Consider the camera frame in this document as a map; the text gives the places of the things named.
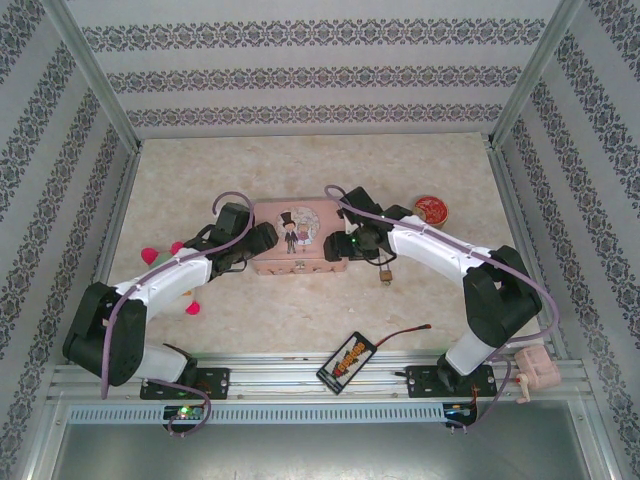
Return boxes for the pink box with couple picture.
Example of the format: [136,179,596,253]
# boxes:
[251,196,351,277]

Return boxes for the round red and gold tin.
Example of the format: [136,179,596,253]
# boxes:
[412,195,450,229]

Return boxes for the left controller board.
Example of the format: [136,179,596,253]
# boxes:
[164,405,206,421]

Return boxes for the pink plastic toy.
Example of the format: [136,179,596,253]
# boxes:
[514,349,560,404]

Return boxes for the grey metal panel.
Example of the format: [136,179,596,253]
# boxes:
[49,422,617,480]

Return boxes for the aluminium side rail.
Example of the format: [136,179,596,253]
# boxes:
[68,149,142,365]
[487,143,570,360]

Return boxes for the black battery pack red wire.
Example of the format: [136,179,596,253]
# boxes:
[317,323,433,396]

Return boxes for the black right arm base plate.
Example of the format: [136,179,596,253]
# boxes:
[407,364,499,400]

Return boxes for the aluminium mounting rail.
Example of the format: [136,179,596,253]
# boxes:
[47,352,586,402]

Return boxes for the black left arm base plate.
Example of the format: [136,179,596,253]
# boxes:
[139,367,231,401]

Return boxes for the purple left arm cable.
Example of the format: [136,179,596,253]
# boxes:
[101,190,257,439]

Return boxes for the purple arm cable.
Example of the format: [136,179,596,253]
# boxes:
[323,184,559,436]
[101,190,257,439]

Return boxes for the grey slotted cable duct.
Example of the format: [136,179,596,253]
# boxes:
[66,403,446,424]

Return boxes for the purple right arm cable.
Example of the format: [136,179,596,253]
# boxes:
[323,184,559,436]

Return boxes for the aluminium corner post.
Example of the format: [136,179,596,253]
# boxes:
[488,0,585,147]
[42,0,142,153]

